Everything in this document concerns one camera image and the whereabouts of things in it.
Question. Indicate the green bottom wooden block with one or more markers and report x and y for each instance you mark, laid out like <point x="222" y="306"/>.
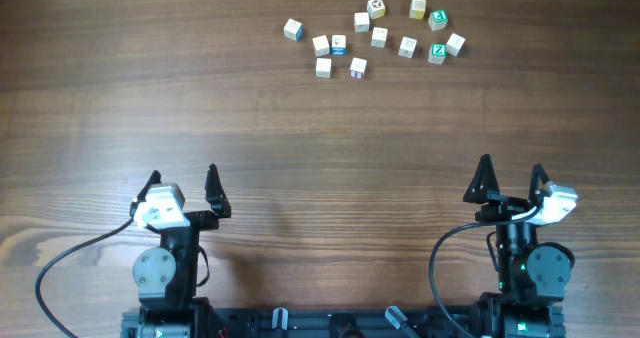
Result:
<point x="323" y="67"/>

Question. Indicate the green Z wooden block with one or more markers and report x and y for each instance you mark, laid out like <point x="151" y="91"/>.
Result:
<point x="437" y="53"/>

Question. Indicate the blue picture wooden block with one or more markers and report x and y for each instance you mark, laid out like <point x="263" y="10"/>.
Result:
<point x="338" y="45"/>

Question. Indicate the yellow plain wooden block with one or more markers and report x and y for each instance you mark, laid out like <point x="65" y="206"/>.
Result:
<point x="417" y="9"/>

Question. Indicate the blue P wooden block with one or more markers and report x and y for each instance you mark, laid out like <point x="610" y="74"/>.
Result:
<point x="454" y="44"/>

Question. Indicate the green letter wooden block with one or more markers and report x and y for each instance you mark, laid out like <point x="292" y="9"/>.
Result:
<point x="438" y="20"/>

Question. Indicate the blue edged far-left block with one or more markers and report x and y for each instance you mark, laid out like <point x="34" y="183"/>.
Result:
<point x="293" y="30"/>

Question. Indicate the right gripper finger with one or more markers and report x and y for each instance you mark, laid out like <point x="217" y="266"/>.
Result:
<point x="484" y="185"/>
<point x="539" y="178"/>

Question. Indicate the wooden block with red side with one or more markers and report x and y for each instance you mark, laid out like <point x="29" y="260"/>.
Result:
<point x="321" y="46"/>

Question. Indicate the plain white wooden block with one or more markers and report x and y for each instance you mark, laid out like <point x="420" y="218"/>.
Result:
<point x="361" y="22"/>

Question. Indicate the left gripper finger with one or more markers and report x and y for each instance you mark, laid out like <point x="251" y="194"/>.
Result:
<point x="155" y="178"/>
<point x="215" y="195"/>

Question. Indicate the red N wooden block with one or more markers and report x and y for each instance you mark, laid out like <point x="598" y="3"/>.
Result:
<point x="379" y="37"/>

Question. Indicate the yellow picture wooden block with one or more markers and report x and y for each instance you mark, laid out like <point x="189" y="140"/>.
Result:
<point x="376" y="9"/>

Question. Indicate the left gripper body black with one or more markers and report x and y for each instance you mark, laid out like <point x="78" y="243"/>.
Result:
<point x="188" y="238"/>

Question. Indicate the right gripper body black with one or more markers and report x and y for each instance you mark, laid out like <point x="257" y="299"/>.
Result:
<point x="503" y="207"/>

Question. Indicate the red striped wooden block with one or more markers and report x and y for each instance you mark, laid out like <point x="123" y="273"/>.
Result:
<point x="358" y="68"/>

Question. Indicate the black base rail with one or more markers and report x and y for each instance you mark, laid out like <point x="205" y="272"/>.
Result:
<point x="290" y="323"/>

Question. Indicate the blue D wooden block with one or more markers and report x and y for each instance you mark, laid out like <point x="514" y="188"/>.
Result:
<point x="407" y="47"/>

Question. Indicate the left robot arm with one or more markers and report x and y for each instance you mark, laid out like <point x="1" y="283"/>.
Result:
<point x="166" y="276"/>

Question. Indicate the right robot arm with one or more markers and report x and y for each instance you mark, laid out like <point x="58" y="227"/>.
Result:
<point x="532" y="275"/>

